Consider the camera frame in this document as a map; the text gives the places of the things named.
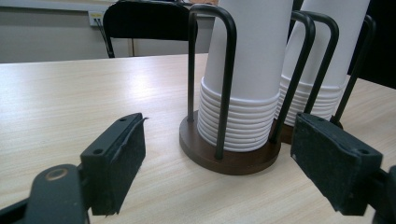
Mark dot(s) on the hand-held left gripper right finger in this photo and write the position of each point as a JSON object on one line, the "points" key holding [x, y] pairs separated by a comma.
{"points": [[336, 161]]}

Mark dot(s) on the black folding chair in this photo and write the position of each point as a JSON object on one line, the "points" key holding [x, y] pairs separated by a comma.
{"points": [[146, 21]]}

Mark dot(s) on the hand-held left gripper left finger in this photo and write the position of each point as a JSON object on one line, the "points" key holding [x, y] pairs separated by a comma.
{"points": [[115, 161]]}

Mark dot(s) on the stack of nested white cups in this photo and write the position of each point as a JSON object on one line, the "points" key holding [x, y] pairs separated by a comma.
{"points": [[345, 46], [255, 46]]}

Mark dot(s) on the white wall outlet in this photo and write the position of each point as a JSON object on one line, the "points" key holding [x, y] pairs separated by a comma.
{"points": [[95, 17]]}

